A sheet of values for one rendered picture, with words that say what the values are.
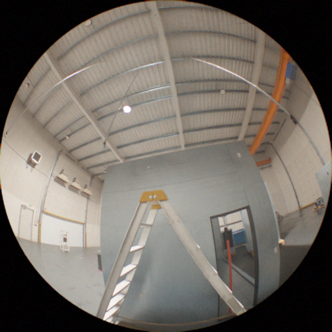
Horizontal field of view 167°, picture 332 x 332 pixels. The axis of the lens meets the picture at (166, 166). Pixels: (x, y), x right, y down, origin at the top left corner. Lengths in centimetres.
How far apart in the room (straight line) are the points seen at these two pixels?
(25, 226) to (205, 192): 981
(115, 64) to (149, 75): 186
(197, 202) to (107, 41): 663
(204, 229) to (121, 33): 682
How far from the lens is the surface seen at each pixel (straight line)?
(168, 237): 149
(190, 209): 148
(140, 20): 623
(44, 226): 1026
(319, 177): 680
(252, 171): 190
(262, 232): 177
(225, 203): 155
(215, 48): 682
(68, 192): 1110
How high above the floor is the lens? 204
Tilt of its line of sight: 32 degrees up
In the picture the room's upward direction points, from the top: 6 degrees counter-clockwise
